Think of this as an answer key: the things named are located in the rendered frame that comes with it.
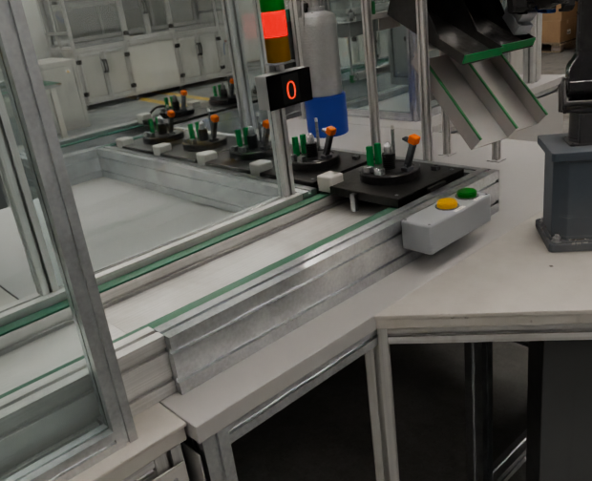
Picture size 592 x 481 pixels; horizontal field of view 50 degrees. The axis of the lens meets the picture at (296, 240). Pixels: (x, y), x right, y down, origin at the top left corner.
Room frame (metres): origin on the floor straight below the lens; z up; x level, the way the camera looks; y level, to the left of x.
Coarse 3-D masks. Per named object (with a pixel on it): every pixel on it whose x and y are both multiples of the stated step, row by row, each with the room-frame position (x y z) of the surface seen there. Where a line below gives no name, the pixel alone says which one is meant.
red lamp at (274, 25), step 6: (264, 12) 1.35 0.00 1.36; (270, 12) 1.35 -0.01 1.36; (276, 12) 1.35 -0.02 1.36; (282, 12) 1.35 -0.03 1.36; (264, 18) 1.35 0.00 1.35; (270, 18) 1.35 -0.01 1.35; (276, 18) 1.35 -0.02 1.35; (282, 18) 1.35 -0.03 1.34; (264, 24) 1.35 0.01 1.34; (270, 24) 1.35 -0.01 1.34; (276, 24) 1.35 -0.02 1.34; (282, 24) 1.35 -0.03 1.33; (264, 30) 1.36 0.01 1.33; (270, 30) 1.35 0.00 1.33; (276, 30) 1.34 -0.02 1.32; (282, 30) 1.35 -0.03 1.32; (264, 36) 1.36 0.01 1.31; (270, 36) 1.35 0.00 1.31; (276, 36) 1.34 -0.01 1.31
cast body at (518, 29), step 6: (504, 12) 1.67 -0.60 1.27; (528, 12) 1.59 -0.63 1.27; (534, 12) 1.59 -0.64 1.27; (504, 18) 1.64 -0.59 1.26; (510, 18) 1.62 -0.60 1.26; (516, 18) 1.61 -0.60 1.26; (522, 18) 1.59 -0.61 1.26; (528, 18) 1.60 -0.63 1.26; (510, 24) 1.62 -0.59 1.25; (516, 24) 1.60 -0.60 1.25; (522, 24) 1.60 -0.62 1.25; (528, 24) 1.60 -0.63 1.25; (510, 30) 1.62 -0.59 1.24; (516, 30) 1.60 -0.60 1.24; (522, 30) 1.61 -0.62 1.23; (528, 30) 1.61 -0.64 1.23
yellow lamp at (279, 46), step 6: (282, 36) 1.36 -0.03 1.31; (264, 42) 1.36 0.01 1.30; (270, 42) 1.35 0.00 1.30; (276, 42) 1.34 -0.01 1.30; (282, 42) 1.35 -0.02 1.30; (288, 42) 1.37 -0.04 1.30; (270, 48) 1.35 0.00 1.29; (276, 48) 1.34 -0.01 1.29; (282, 48) 1.35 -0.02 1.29; (288, 48) 1.36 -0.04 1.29; (270, 54) 1.35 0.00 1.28; (276, 54) 1.35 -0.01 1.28; (282, 54) 1.35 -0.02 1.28; (288, 54) 1.36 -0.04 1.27; (270, 60) 1.35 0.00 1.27; (276, 60) 1.35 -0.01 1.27; (282, 60) 1.35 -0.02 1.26; (288, 60) 1.36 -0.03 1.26
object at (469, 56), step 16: (400, 0) 1.65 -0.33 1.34; (432, 0) 1.74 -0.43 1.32; (448, 0) 1.69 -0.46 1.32; (464, 0) 1.64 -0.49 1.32; (400, 16) 1.66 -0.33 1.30; (432, 16) 1.71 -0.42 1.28; (448, 16) 1.69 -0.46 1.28; (464, 16) 1.64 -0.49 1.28; (416, 32) 1.61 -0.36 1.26; (432, 32) 1.56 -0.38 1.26; (448, 32) 1.63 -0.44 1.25; (464, 32) 1.64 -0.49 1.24; (480, 32) 1.60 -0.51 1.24; (448, 48) 1.52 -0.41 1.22; (464, 48) 1.56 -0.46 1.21; (480, 48) 1.57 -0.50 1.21; (496, 48) 1.53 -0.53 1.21; (464, 64) 1.48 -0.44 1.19
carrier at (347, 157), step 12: (312, 144) 1.58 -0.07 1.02; (300, 156) 1.55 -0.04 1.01; (312, 156) 1.58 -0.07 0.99; (324, 156) 1.55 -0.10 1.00; (336, 156) 1.56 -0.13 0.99; (348, 156) 1.62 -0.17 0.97; (360, 156) 1.61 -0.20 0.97; (300, 168) 1.54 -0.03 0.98; (312, 168) 1.53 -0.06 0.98; (324, 168) 1.53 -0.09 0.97; (336, 168) 1.52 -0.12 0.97; (348, 168) 1.51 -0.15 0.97; (300, 180) 1.46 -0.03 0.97; (312, 180) 1.44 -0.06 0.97
